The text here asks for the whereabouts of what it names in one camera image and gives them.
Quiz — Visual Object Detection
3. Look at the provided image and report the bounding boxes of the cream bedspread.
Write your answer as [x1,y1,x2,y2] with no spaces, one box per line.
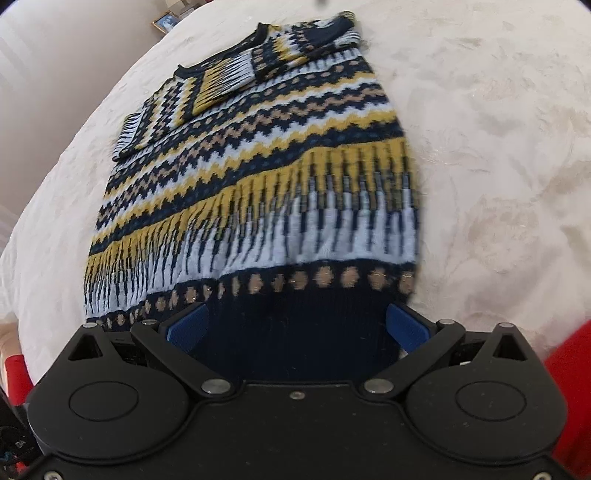
[1,1,590,379]

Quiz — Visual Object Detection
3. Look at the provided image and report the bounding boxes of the gold framed photo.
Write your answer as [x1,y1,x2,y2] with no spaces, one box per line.
[152,11,181,35]

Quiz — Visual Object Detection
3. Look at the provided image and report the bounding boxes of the red sleeve forearm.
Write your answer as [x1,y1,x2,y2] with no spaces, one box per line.
[545,321,591,479]

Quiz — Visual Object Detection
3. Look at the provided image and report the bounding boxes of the patterned navy yellow knit sweater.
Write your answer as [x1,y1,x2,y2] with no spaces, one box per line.
[84,12,420,381]

